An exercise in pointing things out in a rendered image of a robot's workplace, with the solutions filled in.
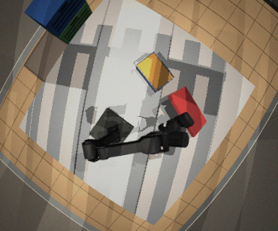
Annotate red box lid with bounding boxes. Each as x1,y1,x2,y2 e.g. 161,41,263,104
168,87,207,137

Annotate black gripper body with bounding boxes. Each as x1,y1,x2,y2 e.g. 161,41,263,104
159,112,195,132

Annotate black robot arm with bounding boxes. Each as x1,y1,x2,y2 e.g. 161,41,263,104
81,126,189,163

